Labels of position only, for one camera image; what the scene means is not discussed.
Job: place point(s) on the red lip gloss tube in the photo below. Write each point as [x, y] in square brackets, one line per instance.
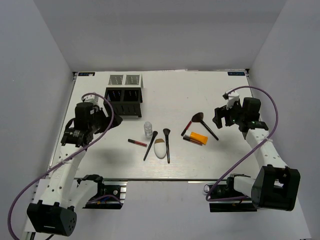
[186, 128]

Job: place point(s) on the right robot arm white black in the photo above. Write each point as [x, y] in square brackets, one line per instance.
[276, 185]

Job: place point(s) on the black makeup organizer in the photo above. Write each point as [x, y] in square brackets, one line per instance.
[125, 101]

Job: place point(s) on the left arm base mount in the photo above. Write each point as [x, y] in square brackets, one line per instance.
[110, 193]

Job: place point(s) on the orange cream tube white cap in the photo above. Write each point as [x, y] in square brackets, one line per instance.
[197, 137]

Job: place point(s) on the white beige makeup sponge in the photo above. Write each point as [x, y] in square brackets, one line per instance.
[160, 148]

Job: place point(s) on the black powder brush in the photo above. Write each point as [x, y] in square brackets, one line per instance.
[166, 133]

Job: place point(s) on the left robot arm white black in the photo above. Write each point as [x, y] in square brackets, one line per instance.
[55, 211]

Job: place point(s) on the blue table label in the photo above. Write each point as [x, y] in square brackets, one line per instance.
[236, 73]
[86, 74]

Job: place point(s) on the slim black makeup brush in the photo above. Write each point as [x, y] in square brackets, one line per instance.
[154, 135]

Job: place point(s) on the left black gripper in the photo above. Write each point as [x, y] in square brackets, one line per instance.
[107, 120]

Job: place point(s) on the brown red lip gloss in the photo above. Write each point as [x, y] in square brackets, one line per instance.
[192, 140]

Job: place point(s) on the dark red lip gloss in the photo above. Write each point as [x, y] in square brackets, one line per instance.
[135, 142]

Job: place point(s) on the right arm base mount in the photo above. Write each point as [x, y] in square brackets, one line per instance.
[228, 200]

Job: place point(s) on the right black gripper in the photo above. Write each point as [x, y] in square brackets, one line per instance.
[217, 119]

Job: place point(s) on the white makeup organizer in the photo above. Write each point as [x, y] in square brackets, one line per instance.
[126, 81]

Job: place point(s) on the clear small bottle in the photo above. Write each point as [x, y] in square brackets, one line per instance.
[148, 129]

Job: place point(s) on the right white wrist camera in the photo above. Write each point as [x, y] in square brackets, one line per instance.
[232, 96]

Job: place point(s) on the right blue table label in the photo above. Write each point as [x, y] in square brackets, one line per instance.
[236, 73]

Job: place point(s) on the left blue table label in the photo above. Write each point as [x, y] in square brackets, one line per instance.
[86, 74]

